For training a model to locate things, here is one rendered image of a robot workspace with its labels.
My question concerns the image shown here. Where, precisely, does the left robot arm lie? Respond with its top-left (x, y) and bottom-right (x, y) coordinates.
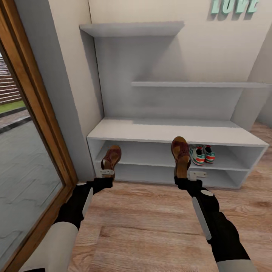
top-left (18, 169), bottom-right (114, 272)

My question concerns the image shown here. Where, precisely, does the gym shoe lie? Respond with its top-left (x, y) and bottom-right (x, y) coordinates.
top-left (196, 144), bottom-right (215, 163)
top-left (189, 145), bottom-right (206, 166)

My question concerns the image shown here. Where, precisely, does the sandal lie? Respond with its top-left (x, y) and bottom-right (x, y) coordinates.
top-left (101, 145), bottom-right (122, 180)
top-left (171, 136), bottom-right (191, 178)

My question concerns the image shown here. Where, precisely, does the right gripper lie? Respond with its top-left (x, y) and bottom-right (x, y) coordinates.
top-left (174, 176), bottom-right (202, 192)

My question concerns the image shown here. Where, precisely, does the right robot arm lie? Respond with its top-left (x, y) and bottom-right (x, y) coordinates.
top-left (174, 171), bottom-right (258, 272)

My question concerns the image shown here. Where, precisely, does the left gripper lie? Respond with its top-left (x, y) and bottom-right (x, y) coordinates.
top-left (94, 178), bottom-right (113, 191)

